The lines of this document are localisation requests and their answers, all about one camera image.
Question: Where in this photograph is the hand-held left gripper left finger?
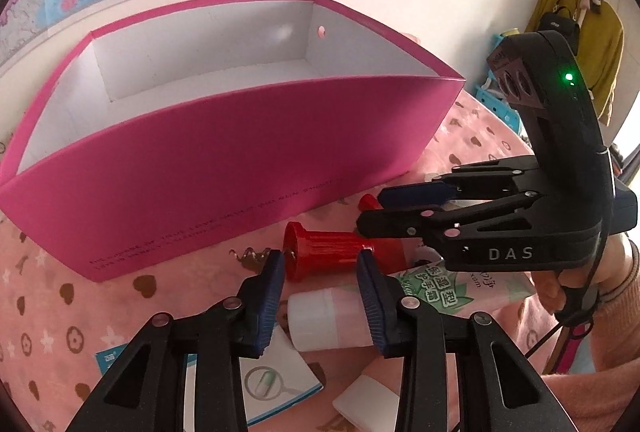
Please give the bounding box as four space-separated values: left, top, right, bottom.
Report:
65 249 287 432

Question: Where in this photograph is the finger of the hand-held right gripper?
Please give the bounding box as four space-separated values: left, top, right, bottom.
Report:
377 155 541 211
356 190 543 243

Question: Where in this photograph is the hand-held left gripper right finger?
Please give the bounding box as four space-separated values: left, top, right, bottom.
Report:
356 249 576 432

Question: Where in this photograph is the red corkscrew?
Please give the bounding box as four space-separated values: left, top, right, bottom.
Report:
230 194 407 283

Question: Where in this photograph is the teal white medicine box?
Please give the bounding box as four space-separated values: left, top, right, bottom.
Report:
95 327 325 432

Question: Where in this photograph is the pink cardboard box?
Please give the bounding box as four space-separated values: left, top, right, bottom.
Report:
0 0 467 283

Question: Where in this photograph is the person's right forearm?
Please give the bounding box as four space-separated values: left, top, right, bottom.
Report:
540 239 640 432

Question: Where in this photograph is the black shoulder bag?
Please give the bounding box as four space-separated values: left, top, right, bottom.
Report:
536 6 581 53

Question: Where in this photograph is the person's right hand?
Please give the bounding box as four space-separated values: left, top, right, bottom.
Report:
532 234 640 325

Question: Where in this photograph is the white and pink bottle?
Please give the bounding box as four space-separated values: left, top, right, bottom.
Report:
287 287 377 352

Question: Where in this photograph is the blue plastic basket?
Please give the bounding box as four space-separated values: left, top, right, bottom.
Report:
472 32 524 129

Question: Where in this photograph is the yellow hanging garment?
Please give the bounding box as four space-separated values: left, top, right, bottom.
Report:
522 0 626 123

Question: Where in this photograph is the pink printed blanket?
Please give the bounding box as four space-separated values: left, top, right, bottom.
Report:
0 89 576 432

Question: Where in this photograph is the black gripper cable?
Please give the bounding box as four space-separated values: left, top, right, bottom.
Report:
525 232 617 363

